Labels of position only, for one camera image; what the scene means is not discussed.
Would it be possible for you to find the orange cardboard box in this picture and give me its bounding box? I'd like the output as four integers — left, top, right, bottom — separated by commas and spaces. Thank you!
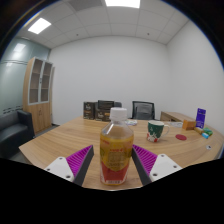
182, 119, 197, 131

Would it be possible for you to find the square ceiling light panel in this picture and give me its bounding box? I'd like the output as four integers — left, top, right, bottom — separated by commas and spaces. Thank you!
27, 17, 52, 35
104, 0, 141, 9

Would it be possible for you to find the black mesh office chair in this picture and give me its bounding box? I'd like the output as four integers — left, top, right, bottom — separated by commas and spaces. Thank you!
131, 100, 156, 121

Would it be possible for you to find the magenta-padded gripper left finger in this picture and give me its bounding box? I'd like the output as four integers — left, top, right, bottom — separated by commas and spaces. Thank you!
43, 144, 95, 187

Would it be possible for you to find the purple upright box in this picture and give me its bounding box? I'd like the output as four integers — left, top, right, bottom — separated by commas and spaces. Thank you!
195, 107, 207, 129

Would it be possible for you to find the green white ceramic mug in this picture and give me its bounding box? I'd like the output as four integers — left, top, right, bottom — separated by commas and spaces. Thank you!
146, 120, 171, 144

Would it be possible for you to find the wooden glass-door shelf cabinet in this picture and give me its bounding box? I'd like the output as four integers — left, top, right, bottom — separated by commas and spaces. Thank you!
22, 56, 55, 135

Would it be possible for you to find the large dark printed box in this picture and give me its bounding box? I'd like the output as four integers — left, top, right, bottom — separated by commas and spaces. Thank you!
94, 99, 115, 122

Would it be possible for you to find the white printed leaflet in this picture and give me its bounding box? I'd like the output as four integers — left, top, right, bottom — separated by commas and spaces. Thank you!
125, 119, 138, 127

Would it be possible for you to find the black leather sofa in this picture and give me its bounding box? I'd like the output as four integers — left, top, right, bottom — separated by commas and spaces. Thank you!
0, 109, 36, 160

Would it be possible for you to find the small dark printed box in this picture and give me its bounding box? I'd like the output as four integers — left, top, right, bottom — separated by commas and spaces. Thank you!
83, 101, 98, 120

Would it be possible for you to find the yellow drink bottle white cap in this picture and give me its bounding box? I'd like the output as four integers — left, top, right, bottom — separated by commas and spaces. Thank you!
99, 106, 135, 187

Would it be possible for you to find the green flat packet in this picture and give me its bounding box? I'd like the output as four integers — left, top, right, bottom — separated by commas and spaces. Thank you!
201, 127, 214, 136

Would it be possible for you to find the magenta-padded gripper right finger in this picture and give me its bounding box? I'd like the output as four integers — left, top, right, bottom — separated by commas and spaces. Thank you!
131, 144, 184, 186

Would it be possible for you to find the wooden side desk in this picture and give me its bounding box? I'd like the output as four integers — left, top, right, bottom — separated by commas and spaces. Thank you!
160, 110, 198, 124

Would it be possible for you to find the white paper sheet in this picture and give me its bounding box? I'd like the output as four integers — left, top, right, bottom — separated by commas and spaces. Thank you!
169, 121, 184, 129

